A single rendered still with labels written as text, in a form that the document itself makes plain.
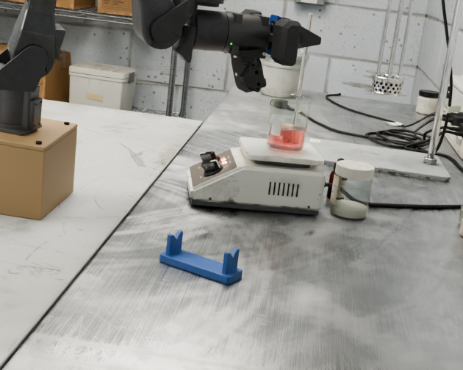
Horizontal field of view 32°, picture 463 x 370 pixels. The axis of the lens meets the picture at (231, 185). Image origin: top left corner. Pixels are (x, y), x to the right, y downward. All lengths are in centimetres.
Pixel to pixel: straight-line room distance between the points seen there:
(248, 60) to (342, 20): 249
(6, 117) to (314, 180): 45
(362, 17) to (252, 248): 267
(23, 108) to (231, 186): 32
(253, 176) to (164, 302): 38
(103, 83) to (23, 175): 242
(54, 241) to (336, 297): 35
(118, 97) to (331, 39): 97
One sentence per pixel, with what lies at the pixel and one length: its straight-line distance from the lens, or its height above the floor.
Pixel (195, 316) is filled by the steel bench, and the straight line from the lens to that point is 85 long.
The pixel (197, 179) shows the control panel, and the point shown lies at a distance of 122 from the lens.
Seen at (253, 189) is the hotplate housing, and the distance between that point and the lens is 120.
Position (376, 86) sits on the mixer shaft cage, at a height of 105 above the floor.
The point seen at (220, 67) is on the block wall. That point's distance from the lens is 371.
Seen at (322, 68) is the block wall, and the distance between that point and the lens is 368.
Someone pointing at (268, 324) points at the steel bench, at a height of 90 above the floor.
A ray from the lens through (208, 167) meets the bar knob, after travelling 122.
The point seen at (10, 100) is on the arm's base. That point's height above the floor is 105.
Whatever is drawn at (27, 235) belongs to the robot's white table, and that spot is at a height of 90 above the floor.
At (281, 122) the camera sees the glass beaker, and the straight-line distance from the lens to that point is 122.
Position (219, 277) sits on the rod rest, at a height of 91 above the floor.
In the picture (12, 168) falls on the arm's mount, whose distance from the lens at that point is 109.
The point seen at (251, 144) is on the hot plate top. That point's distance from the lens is 125.
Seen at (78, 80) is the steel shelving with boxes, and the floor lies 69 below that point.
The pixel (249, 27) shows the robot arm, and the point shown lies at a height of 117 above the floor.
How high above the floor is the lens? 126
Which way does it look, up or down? 15 degrees down
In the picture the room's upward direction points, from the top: 7 degrees clockwise
